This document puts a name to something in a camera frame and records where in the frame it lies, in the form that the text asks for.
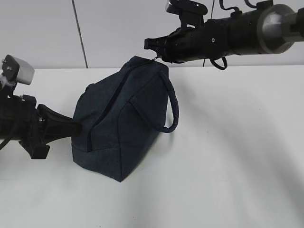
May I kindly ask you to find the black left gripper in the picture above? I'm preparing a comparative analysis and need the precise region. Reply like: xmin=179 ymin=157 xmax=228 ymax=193
xmin=19 ymin=95 xmax=82 ymax=160

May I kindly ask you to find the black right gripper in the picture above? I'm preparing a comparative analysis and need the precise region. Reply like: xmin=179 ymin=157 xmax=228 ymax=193
xmin=143 ymin=28 xmax=202 ymax=64

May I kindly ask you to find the navy blue lunch bag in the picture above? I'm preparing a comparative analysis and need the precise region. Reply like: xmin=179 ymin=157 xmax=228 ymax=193
xmin=71 ymin=56 xmax=179 ymax=182

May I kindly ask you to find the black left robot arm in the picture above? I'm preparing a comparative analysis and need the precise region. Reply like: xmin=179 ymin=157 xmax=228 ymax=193
xmin=0 ymin=95 xmax=82 ymax=160

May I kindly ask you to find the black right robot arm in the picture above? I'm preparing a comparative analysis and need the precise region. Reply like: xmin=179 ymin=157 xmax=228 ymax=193
xmin=144 ymin=0 xmax=304 ymax=70

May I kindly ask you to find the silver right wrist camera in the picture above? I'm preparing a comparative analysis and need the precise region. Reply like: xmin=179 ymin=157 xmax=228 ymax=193
xmin=165 ymin=0 xmax=208 ymax=16

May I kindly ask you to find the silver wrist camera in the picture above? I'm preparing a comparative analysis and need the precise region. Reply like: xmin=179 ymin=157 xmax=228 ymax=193
xmin=165 ymin=0 xmax=208 ymax=16
xmin=2 ymin=55 xmax=35 ymax=85

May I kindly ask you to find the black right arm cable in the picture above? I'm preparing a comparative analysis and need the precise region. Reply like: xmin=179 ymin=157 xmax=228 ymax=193
xmin=209 ymin=56 xmax=228 ymax=71

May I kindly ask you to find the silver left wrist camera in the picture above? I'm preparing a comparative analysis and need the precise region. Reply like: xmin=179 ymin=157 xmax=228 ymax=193
xmin=2 ymin=55 xmax=35 ymax=85

